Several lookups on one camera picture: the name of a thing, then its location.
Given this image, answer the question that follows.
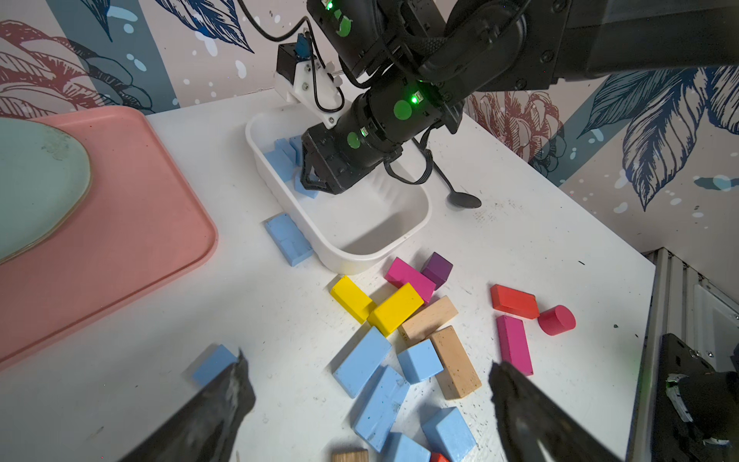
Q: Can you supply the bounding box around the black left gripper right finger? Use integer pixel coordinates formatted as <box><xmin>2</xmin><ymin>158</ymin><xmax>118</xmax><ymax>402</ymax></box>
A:
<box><xmin>488</xmin><ymin>362</ymin><xmax>618</xmax><ymax>461</ymax></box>

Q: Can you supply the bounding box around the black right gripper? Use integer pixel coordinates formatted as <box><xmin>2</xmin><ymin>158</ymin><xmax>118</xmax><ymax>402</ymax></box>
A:
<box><xmin>301</xmin><ymin>86</ymin><xmax>450</xmax><ymax>194</ymax></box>

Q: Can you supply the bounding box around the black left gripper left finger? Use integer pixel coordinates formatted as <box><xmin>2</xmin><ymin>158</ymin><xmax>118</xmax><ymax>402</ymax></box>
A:
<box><xmin>123</xmin><ymin>352</ymin><xmax>256</xmax><ymax>461</ymax></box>

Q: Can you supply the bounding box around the blue cube block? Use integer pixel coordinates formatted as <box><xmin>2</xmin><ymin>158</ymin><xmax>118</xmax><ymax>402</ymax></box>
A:
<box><xmin>264</xmin><ymin>149</ymin><xmax>296</xmax><ymax>183</ymax></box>
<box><xmin>398</xmin><ymin>340</ymin><xmax>444</xmax><ymax>384</ymax></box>
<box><xmin>274</xmin><ymin>136</ymin><xmax>303</xmax><ymax>167</ymax></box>
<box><xmin>191</xmin><ymin>345</ymin><xmax>237</xmax><ymax>387</ymax></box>

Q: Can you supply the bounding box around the thin blue block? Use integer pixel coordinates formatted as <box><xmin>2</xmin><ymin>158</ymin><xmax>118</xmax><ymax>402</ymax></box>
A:
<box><xmin>294</xmin><ymin>171</ymin><xmax>319</xmax><ymax>199</ymax></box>

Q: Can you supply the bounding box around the blue rectangular block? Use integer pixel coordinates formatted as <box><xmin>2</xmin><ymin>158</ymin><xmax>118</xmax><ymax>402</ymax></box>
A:
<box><xmin>265</xmin><ymin>214</ymin><xmax>314</xmax><ymax>267</ymax></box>

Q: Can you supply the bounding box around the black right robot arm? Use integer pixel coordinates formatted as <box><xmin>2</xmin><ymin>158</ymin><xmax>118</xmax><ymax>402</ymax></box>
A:
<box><xmin>301</xmin><ymin>1</ymin><xmax>738</xmax><ymax>194</ymax></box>

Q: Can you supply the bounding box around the blue block bottom right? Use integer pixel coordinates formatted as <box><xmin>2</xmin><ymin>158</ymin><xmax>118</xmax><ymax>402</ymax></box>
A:
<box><xmin>421</xmin><ymin>407</ymin><xmax>477</xmax><ymax>462</ymax></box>

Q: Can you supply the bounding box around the natural wood block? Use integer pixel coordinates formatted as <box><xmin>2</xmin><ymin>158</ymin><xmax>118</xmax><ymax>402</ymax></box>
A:
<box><xmin>429</xmin><ymin>326</ymin><xmax>482</xmax><ymax>400</ymax></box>

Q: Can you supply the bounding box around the red cube block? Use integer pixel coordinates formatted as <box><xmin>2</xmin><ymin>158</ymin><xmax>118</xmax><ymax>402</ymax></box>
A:
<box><xmin>429</xmin><ymin>452</ymin><xmax>449</xmax><ymax>462</ymax></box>

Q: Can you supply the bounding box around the black spoon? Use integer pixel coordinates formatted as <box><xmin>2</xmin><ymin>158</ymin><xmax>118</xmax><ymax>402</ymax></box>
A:
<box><xmin>413</xmin><ymin>137</ymin><xmax>484</xmax><ymax>210</ymax></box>

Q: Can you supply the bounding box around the white rectangular plastic bin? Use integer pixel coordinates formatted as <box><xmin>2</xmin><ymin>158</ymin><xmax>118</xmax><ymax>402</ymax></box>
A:
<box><xmin>244</xmin><ymin>105</ymin><xmax>432</xmax><ymax>275</ymax></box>

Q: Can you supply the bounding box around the pink cylinder block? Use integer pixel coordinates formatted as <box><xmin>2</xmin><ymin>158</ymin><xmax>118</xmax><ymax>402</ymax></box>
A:
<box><xmin>538</xmin><ymin>305</ymin><xmax>577</xmax><ymax>336</ymax></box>

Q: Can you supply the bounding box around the red block right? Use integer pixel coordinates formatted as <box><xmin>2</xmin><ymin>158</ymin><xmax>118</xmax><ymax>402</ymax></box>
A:
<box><xmin>490</xmin><ymin>284</ymin><xmax>540</xmax><ymax>320</ymax></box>

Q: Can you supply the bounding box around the blue block bottom middle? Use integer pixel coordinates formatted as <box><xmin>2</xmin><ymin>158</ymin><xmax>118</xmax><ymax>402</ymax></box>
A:
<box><xmin>382</xmin><ymin>432</ymin><xmax>431</xmax><ymax>462</ymax></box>

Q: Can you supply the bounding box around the brown wood block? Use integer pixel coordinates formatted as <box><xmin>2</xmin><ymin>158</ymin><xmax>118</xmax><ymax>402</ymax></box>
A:
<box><xmin>331</xmin><ymin>450</ymin><xmax>370</xmax><ymax>462</ymax></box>

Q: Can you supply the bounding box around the magenta rectangular block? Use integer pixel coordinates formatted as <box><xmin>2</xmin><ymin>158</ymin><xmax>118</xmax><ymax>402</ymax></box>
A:
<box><xmin>385</xmin><ymin>257</ymin><xmax>436</xmax><ymax>303</ymax></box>

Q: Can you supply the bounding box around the pale wood block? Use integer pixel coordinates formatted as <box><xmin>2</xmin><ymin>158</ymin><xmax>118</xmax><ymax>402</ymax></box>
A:
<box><xmin>398</xmin><ymin>296</ymin><xmax>458</xmax><ymax>347</ymax></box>

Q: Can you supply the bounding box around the purple cube block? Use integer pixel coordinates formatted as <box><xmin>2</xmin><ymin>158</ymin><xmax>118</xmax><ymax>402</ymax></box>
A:
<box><xmin>421</xmin><ymin>252</ymin><xmax>453</xmax><ymax>290</ymax></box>

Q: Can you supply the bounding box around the long blue block lower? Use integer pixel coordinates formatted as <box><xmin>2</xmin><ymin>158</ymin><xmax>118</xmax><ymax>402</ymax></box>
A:
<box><xmin>352</xmin><ymin>366</ymin><xmax>410</xmax><ymax>452</ymax></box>

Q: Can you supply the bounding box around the long light blue block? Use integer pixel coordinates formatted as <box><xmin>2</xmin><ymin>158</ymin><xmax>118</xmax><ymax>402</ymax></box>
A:
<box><xmin>333</xmin><ymin>326</ymin><xmax>391</xmax><ymax>398</ymax></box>

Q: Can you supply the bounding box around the small yellow block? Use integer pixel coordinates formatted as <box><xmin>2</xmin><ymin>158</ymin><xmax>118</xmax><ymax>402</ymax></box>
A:
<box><xmin>330</xmin><ymin>276</ymin><xmax>376</xmax><ymax>325</ymax></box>

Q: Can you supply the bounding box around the yellow striped block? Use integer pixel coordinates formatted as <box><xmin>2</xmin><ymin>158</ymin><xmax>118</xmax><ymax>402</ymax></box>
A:
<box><xmin>368</xmin><ymin>283</ymin><xmax>425</xmax><ymax>337</ymax></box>

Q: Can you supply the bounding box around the pink plastic tray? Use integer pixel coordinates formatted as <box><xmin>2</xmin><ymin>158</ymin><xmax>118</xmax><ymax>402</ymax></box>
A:
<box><xmin>1</xmin><ymin>106</ymin><xmax>219</xmax><ymax>368</ymax></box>

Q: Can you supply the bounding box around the green floral plate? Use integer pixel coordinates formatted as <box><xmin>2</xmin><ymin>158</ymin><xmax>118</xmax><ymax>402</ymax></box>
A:
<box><xmin>1</xmin><ymin>117</ymin><xmax>92</xmax><ymax>263</ymax></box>

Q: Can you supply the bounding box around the aluminium mounting rail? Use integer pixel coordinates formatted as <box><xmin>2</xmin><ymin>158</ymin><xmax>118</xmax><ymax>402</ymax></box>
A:
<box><xmin>627</xmin><ymin>248</ymin><xmax>738</xmax><ymax>461</ymax></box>

